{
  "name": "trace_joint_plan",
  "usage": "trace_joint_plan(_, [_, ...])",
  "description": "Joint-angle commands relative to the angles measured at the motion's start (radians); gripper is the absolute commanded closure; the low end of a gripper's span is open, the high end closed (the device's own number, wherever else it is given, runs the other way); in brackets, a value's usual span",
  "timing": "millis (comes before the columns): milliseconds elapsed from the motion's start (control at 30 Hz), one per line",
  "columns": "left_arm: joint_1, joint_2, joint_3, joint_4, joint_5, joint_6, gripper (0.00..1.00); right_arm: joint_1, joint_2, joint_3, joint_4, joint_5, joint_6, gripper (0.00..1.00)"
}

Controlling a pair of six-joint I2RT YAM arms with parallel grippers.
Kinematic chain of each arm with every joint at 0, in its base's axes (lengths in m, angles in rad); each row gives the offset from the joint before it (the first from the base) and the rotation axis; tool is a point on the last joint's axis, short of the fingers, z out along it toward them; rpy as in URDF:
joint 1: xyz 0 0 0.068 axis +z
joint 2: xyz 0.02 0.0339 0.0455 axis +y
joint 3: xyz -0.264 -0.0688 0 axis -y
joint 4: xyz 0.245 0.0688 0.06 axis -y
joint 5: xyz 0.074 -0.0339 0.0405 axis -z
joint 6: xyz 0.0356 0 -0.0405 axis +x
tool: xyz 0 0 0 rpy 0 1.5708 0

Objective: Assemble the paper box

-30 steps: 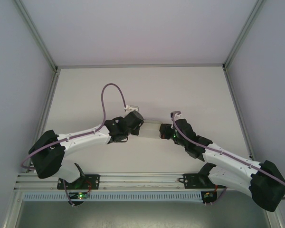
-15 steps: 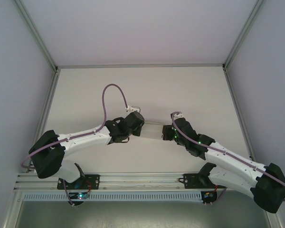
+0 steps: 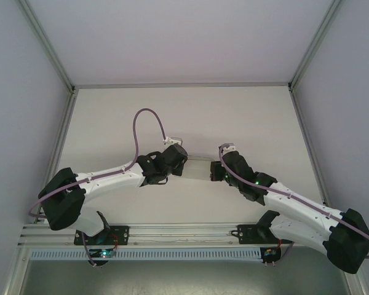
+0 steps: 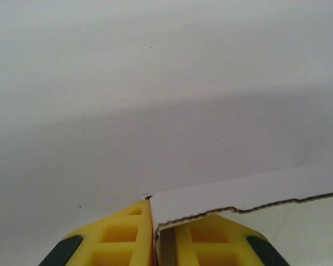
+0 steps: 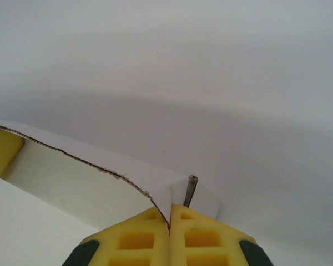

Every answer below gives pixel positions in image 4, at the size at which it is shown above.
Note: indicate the white cardboard box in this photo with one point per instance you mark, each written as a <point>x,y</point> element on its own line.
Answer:
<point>266,191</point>

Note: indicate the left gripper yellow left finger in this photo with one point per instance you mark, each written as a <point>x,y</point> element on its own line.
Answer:
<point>122,243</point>

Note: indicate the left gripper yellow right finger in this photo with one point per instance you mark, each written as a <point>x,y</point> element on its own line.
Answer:
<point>224,246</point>

